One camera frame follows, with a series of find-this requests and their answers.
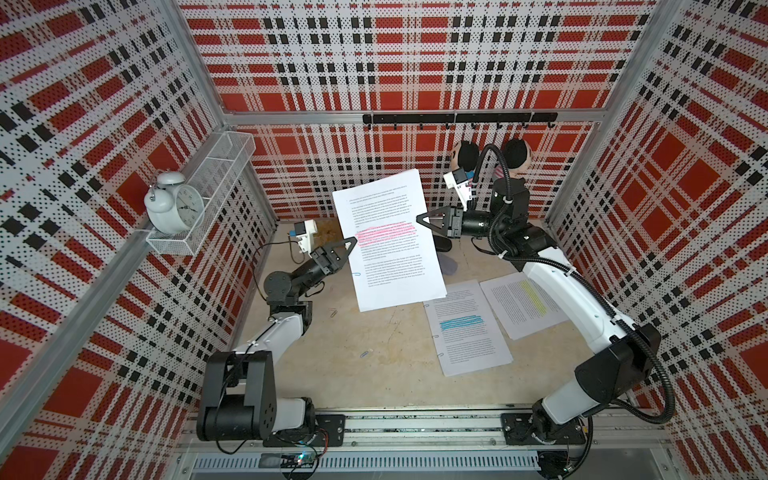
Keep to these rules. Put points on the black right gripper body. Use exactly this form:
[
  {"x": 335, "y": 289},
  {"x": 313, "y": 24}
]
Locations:
[{"x": 475, "y": 223}]

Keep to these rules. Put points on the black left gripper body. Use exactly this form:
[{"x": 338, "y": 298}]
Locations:
[{"x": 314, "y": 270}]

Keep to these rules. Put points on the document with pink highlight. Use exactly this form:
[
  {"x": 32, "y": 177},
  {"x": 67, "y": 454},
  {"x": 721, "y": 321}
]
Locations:
[{"x": 394, "y": 261}]

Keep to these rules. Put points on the document with yellow highlight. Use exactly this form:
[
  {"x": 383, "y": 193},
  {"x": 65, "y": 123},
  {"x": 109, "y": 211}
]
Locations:
[{"x": 522, "y": 307}]

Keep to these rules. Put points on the document with blue highlight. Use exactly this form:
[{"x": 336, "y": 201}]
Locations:
[{"x": 465, "y": 332}]

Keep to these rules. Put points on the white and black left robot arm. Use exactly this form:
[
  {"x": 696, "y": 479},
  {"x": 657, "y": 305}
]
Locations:
[{"x": 239, "y": 400}]

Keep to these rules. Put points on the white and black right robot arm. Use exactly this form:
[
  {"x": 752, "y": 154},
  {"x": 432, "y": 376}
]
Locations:
[{"x": 624, "y": 352}]

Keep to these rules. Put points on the black glasses case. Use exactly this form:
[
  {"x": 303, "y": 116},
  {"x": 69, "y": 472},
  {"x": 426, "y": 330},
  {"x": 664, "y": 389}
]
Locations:
[{"x": 442, "y": 244}]

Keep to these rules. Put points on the grey glasses case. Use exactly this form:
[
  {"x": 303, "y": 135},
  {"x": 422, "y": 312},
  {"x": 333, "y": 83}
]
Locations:
[{"x": 448, "y": 266}]

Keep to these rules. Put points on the doll with pink striped shirt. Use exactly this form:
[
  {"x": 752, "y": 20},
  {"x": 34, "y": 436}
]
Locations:
[{"x": 464, "y": 156}]

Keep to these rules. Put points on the doll with blue trousers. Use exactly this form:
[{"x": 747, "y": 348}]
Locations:
[{"x": 517, "y": 156}]

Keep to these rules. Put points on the white alarm clock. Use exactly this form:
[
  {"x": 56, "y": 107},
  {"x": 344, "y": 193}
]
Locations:
[{"x": 173, "y": 205}]

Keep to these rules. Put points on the green circuit board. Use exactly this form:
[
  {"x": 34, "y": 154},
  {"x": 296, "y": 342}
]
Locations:
[{"x": 287, "y": 461}]

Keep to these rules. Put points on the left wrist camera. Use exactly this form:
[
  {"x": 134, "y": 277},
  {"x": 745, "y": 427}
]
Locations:
[{"x": 303, "y": 233}]

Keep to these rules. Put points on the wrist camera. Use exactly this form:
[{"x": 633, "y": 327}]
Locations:
[
  {"x": 303, "y": 233},
  {"x": 460, "y": 180}
]

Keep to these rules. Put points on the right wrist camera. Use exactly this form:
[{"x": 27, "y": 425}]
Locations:
[{"x": 460, "y": 180}]

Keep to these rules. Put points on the black hook rail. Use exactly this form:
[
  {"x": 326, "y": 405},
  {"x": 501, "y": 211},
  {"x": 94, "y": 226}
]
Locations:
[{"x": 459, "y": 118}]

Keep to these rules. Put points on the white wire mesh shelf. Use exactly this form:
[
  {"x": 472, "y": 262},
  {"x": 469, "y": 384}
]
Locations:
[{"x": 215, "y": 178}]

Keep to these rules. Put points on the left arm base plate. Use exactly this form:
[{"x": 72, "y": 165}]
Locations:
[{"x": 317, "y": 431}]

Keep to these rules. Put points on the aluminium front rail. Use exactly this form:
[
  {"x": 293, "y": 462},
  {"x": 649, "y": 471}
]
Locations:
[{"x": 444, "y": 442}]

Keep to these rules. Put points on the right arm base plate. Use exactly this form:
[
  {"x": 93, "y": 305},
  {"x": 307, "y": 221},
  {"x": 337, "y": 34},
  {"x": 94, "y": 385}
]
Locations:
[{"x": 516, "y": 429}]

